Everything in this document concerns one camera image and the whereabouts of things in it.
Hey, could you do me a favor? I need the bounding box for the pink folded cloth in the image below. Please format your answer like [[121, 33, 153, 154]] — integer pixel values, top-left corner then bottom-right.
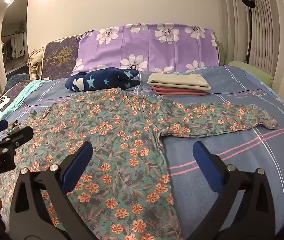
[[152, 85, 207, 96]]

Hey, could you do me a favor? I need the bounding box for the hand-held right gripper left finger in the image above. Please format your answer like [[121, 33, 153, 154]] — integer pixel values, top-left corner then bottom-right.
[[8, 141, 95, 240]]

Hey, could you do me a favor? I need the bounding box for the purple floral pillow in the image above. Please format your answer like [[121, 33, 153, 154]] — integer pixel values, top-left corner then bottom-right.
[[72, 23, 220, 73]]

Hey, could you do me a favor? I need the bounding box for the navy star print blanket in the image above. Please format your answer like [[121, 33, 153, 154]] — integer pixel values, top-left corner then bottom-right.
[[65, 67, 140, 92]]

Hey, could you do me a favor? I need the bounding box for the teal cloth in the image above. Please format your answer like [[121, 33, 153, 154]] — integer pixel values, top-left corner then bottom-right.
[[0, 79, 49, 123]]

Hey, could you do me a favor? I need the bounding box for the grey blue knit blanket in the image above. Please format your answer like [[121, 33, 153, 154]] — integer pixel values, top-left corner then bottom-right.
[[6, 74, 31, 90]]

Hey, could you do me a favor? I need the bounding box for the green pillow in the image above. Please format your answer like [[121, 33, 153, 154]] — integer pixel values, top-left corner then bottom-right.
[[228, 60, 273, 88]]

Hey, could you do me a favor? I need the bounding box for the beige clothing pile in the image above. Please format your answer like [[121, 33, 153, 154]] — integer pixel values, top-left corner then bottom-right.
[[27, 47, 45, 80]]

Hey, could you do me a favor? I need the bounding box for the dark printed mattress cover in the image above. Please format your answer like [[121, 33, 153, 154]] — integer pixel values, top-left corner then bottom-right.
[[0, 81, 33, 128]]

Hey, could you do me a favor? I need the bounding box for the dark tree print cushion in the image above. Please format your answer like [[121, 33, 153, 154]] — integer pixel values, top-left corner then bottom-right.
[[40, 35, 85, 79]]

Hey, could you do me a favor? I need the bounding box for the beige folded cloth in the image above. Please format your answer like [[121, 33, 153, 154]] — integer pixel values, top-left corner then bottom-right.
[[147, 73, 212, 92]]

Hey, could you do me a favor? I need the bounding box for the blue plaid bed sheet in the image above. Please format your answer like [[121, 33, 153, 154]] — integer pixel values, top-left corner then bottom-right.
[[0, 65, 284, 240]]

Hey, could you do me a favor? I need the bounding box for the beige pleated curtain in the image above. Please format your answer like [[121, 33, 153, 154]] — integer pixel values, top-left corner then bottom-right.
[[217, 0, 284, 93]]

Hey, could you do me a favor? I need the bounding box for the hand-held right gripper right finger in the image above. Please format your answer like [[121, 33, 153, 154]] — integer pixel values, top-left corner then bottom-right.
[[189, 141, 276, 240]]

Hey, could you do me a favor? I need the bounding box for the floral print shirt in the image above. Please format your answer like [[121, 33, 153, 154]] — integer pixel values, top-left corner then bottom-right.
[[0, 87, 278, 240]]

